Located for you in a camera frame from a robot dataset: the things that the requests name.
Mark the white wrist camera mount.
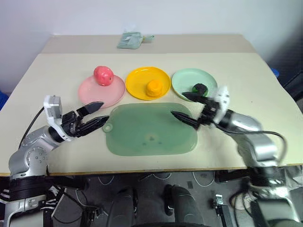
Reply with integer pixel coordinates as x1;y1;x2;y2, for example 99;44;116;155
43;95;73;142
211;85;231;124

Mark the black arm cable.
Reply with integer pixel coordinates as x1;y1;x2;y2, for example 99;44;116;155
18;106;46;149
234;130;288;166

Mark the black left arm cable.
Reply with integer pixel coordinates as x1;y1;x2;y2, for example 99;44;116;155
18;106;46;149

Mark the dark rounded shape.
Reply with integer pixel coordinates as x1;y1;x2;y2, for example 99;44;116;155
107;186;138;227
162;183;205;227

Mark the pink plate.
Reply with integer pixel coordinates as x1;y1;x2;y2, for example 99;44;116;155
78;75;126;109

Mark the green silicone mat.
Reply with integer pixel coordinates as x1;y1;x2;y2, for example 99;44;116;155
102;102;198;157

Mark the light green plate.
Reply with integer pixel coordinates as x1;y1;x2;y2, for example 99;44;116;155
171;68;218;103

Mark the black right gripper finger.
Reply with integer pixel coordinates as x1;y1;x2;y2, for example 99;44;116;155
181;91;209;105
170;110;202;130

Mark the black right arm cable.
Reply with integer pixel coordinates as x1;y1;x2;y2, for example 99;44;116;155
234;130;288;166

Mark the silver caster bracket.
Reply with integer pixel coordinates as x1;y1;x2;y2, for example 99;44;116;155
213;194;225;210

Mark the red toy apple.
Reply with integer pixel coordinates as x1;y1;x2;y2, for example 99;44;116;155
93;66;115;87

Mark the green plastic packet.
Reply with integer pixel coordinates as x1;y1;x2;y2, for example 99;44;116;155
116;31;155;50

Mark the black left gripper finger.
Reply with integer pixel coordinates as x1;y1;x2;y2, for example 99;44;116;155
76;101;105;117
80;115;110;137

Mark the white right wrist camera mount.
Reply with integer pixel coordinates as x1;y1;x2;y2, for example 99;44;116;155
211;85;231;124

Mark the blue crate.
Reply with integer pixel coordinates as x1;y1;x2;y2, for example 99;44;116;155
0;89;10;112

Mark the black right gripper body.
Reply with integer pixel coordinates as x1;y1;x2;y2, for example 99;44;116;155
198;96;223;130

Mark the dark green toy vegetable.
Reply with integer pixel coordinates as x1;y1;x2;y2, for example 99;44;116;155
191;83;209;96

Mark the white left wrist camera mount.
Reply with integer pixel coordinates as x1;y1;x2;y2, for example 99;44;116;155
43;95;73;142

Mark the yellow plate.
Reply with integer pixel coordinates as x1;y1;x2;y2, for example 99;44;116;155
125;67;171;101

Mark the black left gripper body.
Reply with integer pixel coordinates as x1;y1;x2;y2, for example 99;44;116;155
61;110;84;139

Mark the orange toy fruit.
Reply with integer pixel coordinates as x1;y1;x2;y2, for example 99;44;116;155
145;79;164;98

